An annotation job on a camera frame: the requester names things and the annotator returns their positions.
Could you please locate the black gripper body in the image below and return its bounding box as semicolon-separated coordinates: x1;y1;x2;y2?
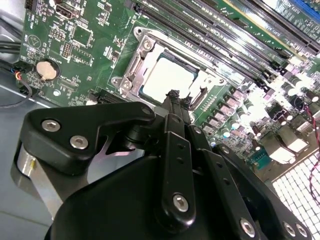
44;154;241;240

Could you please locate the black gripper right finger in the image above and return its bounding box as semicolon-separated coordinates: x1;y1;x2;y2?
181;94;315;240

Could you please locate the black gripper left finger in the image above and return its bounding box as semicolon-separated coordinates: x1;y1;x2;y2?
11;89;198;228

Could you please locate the locking lever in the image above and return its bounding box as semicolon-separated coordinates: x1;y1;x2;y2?
190;86;210;112

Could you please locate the metal socket cover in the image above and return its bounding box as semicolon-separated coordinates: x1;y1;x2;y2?
122;37;225;113

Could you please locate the silver CPU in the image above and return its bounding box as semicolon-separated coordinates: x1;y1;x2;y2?
138;49;203;105

